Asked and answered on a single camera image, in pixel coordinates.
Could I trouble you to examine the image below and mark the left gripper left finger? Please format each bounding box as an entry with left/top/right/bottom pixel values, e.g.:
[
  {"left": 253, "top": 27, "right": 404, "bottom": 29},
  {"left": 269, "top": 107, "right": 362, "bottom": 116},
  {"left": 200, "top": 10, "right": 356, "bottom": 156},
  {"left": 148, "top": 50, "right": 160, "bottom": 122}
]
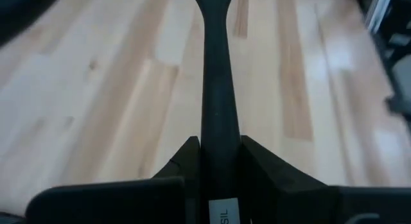
[{"left": 25, "top": 136, "right": 202, "bottom": 224}]

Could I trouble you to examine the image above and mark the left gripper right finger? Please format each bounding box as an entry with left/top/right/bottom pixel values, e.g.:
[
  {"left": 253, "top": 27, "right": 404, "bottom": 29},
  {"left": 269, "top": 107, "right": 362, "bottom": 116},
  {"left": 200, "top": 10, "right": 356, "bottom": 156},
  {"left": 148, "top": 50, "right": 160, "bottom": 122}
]
[{"left": 240, "top": 135, "right": 411, "bottom": 224}]

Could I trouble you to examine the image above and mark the small black ladle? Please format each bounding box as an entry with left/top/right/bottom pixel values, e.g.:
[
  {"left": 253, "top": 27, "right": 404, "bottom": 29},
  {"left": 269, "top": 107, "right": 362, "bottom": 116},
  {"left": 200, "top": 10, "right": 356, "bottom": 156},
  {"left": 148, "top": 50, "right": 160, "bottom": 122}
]
[{"left": 191, "top": 0, "right": 242, "bottom": 224}]

